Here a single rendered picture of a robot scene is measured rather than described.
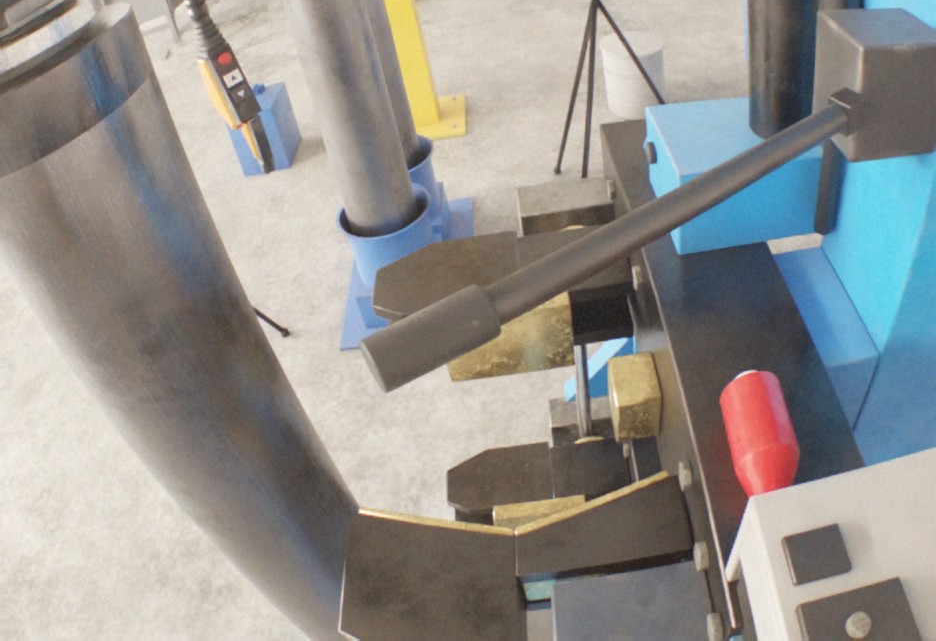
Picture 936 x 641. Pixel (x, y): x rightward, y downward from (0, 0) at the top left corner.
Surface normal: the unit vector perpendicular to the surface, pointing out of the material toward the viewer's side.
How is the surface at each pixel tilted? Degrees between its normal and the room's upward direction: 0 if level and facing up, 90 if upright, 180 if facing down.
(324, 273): 0
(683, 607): 0
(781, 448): 44
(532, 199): 0
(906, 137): 90
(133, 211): 90
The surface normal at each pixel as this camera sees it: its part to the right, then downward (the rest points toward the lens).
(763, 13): -0.82, 0.47
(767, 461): -0.36, -0.12
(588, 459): -0.18, -0.77
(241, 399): 0.83, 0.21
